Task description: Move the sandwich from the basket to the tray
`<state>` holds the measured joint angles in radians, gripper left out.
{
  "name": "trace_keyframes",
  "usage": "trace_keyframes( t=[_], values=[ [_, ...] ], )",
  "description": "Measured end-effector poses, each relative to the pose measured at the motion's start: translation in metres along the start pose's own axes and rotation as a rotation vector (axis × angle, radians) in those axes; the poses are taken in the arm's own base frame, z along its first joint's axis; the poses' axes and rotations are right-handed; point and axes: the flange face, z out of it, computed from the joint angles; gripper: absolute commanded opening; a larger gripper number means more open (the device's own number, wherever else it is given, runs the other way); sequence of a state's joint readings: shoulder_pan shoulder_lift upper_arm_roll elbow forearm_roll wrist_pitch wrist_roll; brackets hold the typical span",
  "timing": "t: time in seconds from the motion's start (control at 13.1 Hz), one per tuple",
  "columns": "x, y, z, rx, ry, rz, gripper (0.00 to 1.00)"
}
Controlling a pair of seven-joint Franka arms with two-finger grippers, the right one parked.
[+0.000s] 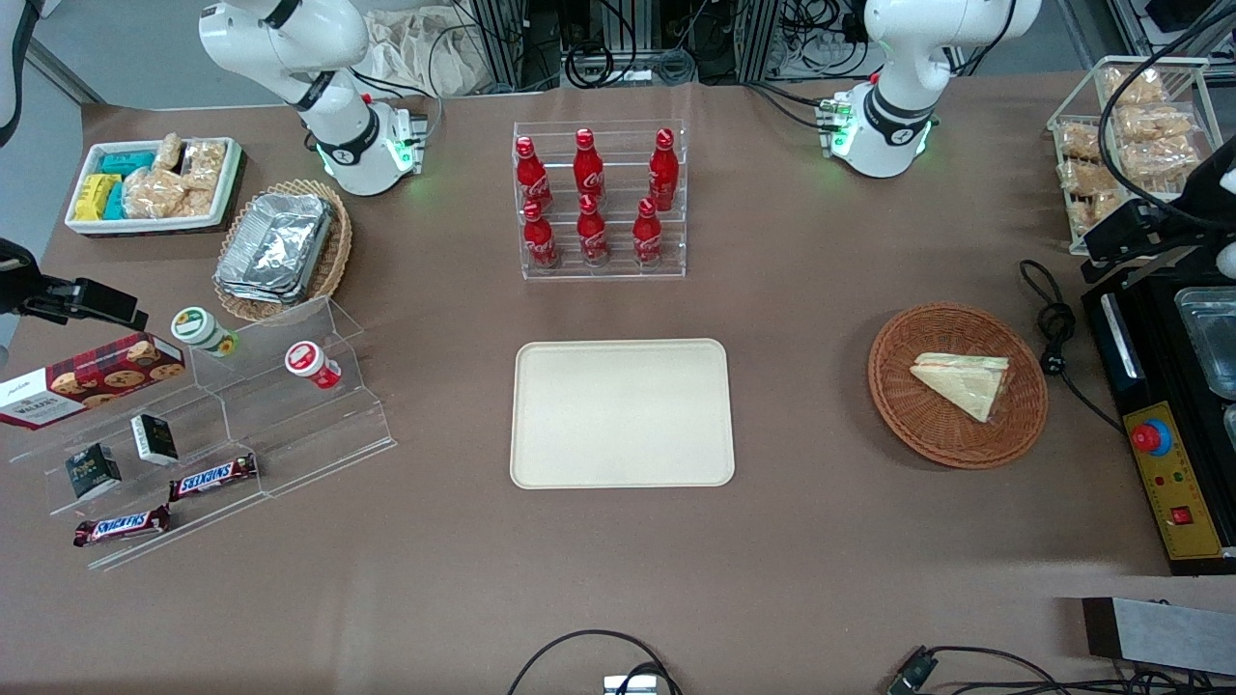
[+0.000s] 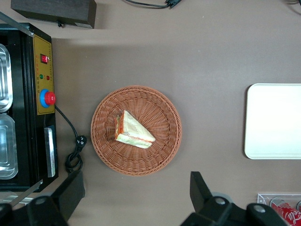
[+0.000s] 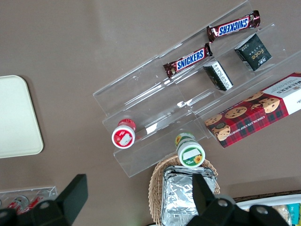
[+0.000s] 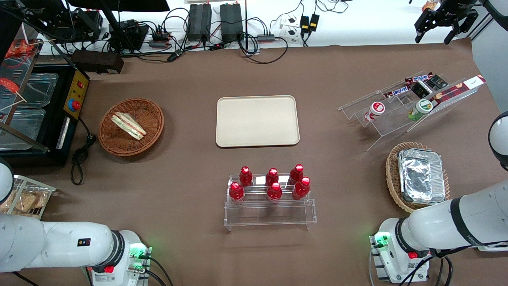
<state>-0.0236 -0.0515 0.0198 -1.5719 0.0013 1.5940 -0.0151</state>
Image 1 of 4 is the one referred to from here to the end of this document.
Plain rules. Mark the clear rice cracker bag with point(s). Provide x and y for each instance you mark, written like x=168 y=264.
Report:
x=154 y=193
x=200 y=203
x=169 y=152
x=206 y=162

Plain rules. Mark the black countertop appliance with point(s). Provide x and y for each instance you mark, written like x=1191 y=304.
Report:
x=1173 y=502

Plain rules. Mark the grey metal block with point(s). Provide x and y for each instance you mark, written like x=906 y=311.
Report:
x=1159 y=635

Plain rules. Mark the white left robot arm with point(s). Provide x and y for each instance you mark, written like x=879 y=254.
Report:
x=917 y=58

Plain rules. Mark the red cola bottle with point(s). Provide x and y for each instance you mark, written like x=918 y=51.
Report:
x=588 y=169
x=532 y=179
x=647 y=239
x=592 y=236
x=663 y=174
x=541 y=241

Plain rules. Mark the cream plastic tray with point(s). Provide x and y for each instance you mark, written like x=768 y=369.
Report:
x=622 y=413

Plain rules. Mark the clear acrylic stepped shelf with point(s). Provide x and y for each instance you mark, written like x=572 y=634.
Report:
x=290 y=434

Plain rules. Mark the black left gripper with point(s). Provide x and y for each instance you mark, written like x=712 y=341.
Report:
x=1184 y=225

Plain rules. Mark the stacked aluminium foil containers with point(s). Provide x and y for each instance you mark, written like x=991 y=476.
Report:
x=275 y=246

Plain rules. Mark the yellow snack packet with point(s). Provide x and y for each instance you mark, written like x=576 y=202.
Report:
x=94 y=198

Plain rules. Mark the red lid yogurt cup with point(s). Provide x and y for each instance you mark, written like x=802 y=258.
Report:
x=309 y=362

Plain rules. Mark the beige cloth bag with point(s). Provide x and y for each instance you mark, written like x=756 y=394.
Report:
x=425 y=53

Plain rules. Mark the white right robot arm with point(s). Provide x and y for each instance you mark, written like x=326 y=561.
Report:
x=290 y=39

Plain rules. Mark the white rectangular snack bin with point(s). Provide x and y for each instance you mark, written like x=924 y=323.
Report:
x=227 y=188

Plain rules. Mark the round brown wicker basket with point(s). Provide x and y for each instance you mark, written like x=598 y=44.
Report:
x=917 y=415

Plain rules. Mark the triangle sandwich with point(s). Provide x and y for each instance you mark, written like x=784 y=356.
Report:
x=966 y=384

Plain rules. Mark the clear bagged pastry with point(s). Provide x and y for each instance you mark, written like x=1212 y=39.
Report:
x=1159 y=159
x=1086 y=179
x=1096 y=210
x=1154 y=124
x=1137 y=87
x=1080 y=142

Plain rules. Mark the clear acrylic bottle rack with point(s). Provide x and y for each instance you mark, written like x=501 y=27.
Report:
x=599 y=261

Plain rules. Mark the brown Snickers bar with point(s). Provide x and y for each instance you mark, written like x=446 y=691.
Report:
x=212 y=477
x=121 y=526

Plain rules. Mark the small black carton box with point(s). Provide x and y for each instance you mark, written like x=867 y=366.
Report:
x=93 y=471
x=154 y=439

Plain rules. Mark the steel appliance pan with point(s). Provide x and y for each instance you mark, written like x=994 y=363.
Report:
x=1212 y=338

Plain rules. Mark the green lid yogurt cup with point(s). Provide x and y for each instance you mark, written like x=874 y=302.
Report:
x=201 y=330

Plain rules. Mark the red tartan cookie box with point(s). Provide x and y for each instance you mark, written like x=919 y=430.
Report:
x=92 y=381

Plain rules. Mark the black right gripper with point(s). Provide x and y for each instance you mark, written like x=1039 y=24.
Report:
x=19 y=291

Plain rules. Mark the oval light wicker basket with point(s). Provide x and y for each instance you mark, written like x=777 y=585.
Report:
x=338 y=251

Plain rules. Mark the teal snack packet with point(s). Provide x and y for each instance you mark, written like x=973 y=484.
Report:
x=126 y=162
x=115 y=201

